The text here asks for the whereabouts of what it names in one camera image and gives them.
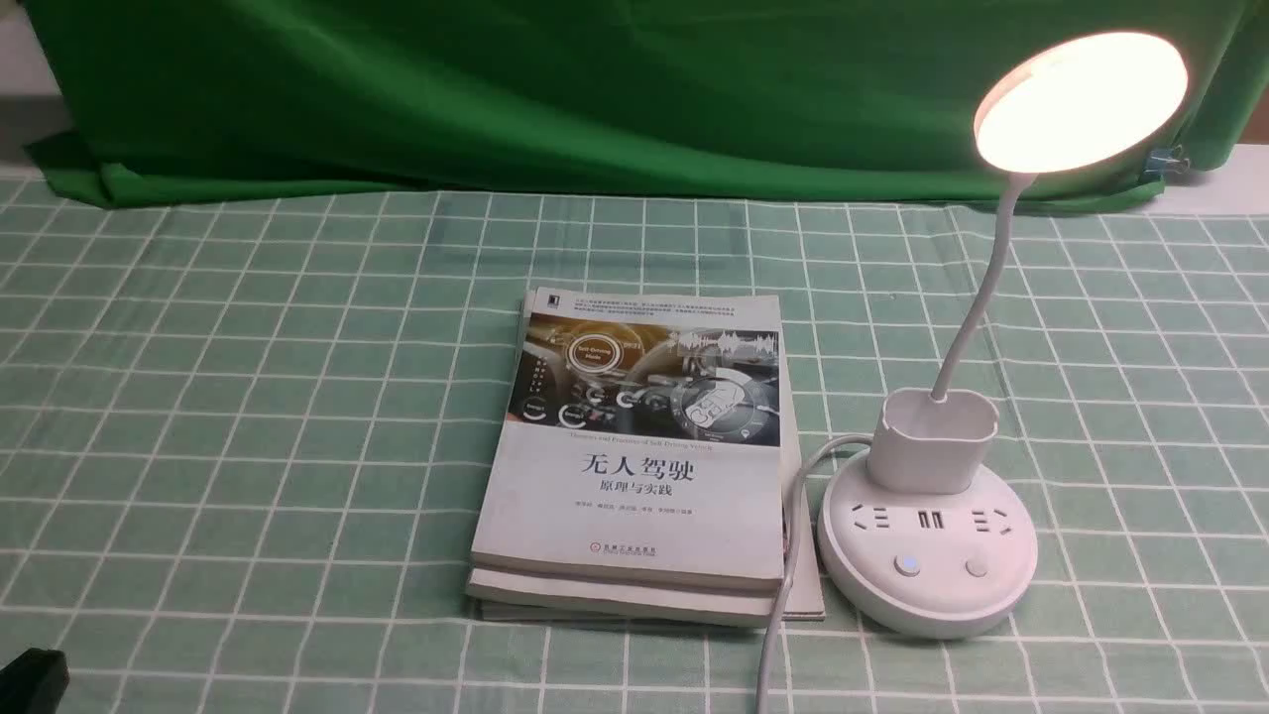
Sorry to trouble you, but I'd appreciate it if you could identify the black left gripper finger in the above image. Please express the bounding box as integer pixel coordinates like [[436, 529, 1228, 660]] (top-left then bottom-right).
[[1, 648, 69, 713]]

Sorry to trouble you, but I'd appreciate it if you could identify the white desk lamp with socket base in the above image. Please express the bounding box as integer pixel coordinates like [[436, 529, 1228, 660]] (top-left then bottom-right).
[[816, 30, 1189, 639]]

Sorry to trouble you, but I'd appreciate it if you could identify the green checkered tablecloth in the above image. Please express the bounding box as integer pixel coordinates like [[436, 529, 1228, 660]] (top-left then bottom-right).
[[1, 178, 1268, 713]]

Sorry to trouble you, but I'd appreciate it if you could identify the green backdrop cloth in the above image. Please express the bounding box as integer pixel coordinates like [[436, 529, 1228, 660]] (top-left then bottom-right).
[[25, 1, 1266, 211]]

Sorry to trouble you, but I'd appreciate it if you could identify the top self-driving textbook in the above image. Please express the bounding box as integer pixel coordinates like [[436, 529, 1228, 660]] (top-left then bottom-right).
[[470, 289, 786, 595]]

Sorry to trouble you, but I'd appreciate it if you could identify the blue binder clip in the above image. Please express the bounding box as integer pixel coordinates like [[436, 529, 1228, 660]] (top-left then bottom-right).
[[1141, 145, 1192, 180]]

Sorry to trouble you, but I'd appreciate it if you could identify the white lamp power cable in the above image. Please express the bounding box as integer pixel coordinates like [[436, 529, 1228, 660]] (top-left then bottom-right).
[[754, 432, 876, 714]]

